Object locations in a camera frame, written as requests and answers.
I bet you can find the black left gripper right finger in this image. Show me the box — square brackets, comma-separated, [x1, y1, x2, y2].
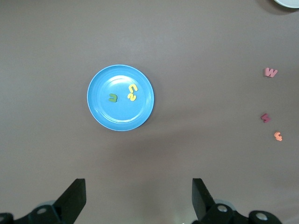
[192, 178, 249, 224]

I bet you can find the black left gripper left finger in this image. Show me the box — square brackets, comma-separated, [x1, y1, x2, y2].
[15, 178, 86, 224]

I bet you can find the blue plate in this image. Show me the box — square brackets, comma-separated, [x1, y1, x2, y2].
[87, 64, 155, 132]

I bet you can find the pink foam letter w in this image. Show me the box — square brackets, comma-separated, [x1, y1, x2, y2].
[264, 67, 278, 78]

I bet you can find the beige plate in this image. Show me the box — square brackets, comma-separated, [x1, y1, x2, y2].
[273, 0, 299, 9]

